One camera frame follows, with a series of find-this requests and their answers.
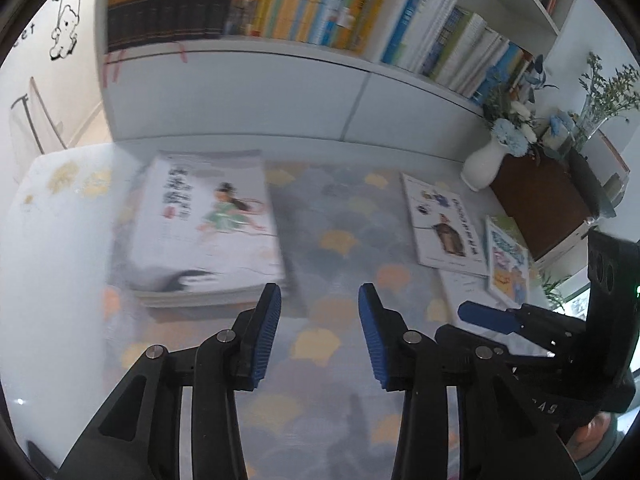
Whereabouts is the white book green-robed girl picture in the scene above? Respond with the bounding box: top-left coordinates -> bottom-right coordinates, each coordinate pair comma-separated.
127,152 -> 283,293

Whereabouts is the person's right forearm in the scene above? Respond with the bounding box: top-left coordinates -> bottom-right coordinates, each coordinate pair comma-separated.
600,410 -> 630,461

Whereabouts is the row of dark spined books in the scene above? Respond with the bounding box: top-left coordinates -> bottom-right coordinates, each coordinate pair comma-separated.
107,0 -> 237,54

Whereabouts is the white book with small figures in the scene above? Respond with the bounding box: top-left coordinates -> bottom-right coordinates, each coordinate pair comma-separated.
401,172 -> 489,277

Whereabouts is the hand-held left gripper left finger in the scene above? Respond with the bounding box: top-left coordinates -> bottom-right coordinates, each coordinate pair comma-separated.
55,283 -> 282,480

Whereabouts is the white book with teal title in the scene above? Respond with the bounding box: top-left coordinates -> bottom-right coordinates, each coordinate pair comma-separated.
484,217 -> 532,307

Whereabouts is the white bookshelf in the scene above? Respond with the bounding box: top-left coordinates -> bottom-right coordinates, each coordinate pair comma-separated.
95,0 -> 583,161

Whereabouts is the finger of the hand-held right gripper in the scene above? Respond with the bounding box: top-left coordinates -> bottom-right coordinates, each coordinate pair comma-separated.
435,325 -> 521,361
457,300 -> 531,336

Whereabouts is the green potted plant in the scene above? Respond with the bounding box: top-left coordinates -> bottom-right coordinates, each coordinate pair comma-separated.
539,274 -> 571,311

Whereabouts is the dark round plate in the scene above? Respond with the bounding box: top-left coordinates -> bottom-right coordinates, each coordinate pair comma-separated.
567,150 -> 617,219

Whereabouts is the blue and white flower bouquet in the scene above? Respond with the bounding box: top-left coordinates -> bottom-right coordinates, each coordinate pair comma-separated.
482,55 -> 560,162

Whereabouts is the glass vase with green sprigs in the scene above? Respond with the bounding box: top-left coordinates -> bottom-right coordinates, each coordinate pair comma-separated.
564,52 -> 640,155

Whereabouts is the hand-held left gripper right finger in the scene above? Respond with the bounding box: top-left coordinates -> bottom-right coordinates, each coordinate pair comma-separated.
358,283 -> 583,480

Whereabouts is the bear wall sticker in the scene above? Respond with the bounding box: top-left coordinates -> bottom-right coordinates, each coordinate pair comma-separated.
47,0 -> 83,61

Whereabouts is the person's right hand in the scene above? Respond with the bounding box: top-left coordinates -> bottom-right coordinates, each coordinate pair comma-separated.
574,414 -> 615,461

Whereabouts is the brown cabinet with white drawers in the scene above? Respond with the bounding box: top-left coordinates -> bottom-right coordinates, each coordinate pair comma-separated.
489,152 -> 601,273

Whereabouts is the plain white book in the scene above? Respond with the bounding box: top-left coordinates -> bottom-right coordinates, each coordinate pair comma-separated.
439,269 -> 507,327

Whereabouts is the black line wall sticker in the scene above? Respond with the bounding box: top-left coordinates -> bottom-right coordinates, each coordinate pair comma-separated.
10,77 -> 67,157

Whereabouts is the stack of white books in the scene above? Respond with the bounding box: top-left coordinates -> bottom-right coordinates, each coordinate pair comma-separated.
112,150 -> 291,309

